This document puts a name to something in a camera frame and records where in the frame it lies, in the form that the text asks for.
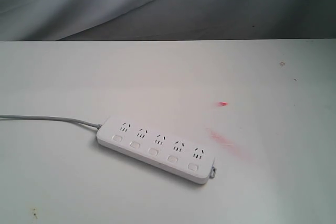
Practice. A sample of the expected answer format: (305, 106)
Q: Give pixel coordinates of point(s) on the grey backdrop cloth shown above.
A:
(117, 20)

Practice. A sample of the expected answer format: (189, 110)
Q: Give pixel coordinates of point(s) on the white five-socket power strip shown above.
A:
(173, 154)

